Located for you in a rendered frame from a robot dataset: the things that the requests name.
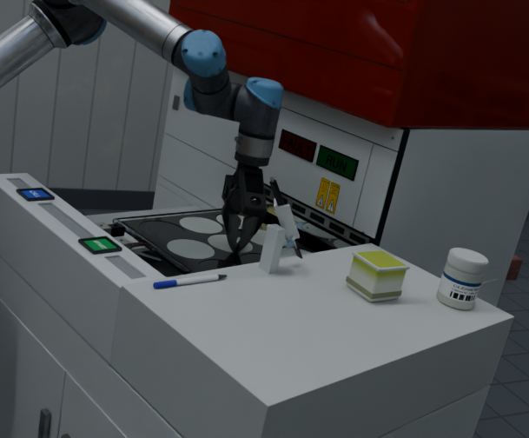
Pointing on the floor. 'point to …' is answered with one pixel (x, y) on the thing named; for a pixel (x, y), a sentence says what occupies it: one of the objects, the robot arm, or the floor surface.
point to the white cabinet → (86, 374)
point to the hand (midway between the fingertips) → (236, 248)
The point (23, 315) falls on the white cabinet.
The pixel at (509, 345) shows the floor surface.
